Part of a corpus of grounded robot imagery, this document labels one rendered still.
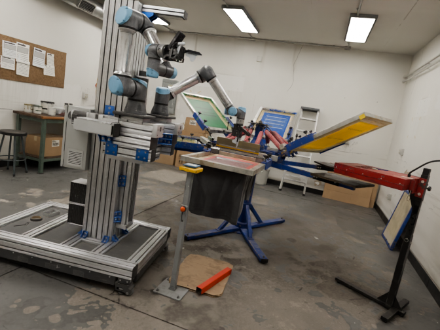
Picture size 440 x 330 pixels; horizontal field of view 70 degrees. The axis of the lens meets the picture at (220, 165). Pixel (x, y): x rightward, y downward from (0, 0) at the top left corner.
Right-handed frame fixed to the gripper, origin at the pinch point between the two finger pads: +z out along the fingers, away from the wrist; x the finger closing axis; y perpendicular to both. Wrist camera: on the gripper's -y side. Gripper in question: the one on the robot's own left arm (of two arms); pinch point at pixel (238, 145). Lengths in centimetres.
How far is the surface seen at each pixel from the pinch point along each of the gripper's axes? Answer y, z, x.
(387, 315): -147, 104, 21
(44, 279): 94, 110, 114
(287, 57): 30, -162, -415
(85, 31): 380, -131, -223
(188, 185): 11, 27, 77
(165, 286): 17, 108, 76
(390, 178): -126, 0, 12
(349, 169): -98, 1, -4
